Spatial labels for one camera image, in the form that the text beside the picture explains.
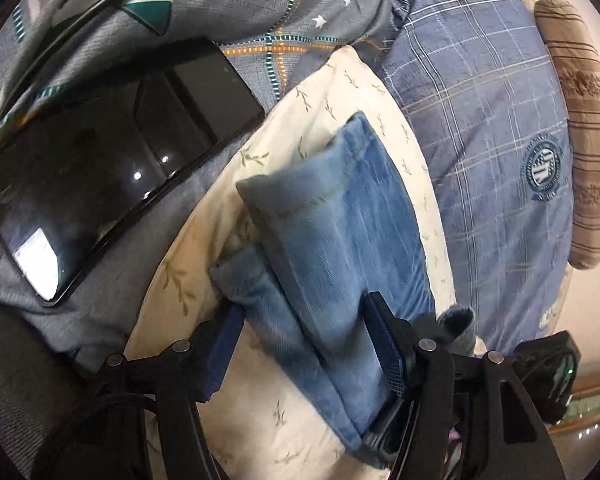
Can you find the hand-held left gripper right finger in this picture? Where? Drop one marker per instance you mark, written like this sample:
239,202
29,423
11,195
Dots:
387,347

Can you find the cream leaf-print bed sheet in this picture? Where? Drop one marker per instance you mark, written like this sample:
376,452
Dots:
210,230

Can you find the black tablet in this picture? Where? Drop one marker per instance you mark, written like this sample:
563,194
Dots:
105,160

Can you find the brown striped pillow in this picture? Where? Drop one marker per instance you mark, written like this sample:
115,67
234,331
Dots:
582,130

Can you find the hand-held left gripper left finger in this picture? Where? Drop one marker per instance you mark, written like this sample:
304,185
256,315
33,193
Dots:
224,345

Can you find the blue denim pants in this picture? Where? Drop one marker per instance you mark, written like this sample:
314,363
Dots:
340,255

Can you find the grey patterned quilt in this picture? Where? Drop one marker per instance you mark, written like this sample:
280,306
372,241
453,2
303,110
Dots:
130,30

